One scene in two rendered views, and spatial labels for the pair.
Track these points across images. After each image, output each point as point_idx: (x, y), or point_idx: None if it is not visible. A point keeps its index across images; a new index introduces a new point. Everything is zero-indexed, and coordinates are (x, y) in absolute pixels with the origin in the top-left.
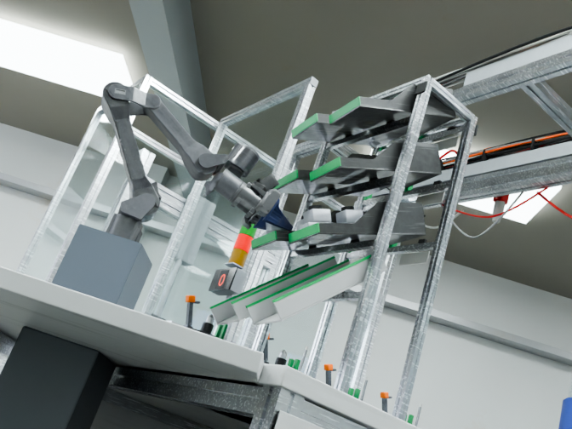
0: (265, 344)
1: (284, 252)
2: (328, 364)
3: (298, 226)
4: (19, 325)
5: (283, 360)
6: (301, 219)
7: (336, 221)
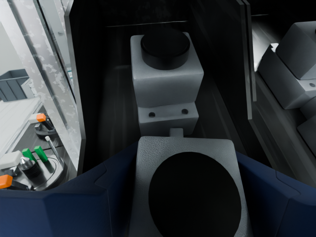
0: (15, 184)
1: (62, 141)
2: (42, 117)
3: (149, 95)
4: None
5: (35, 165)
6: (165, 67)
7: (310, 72)
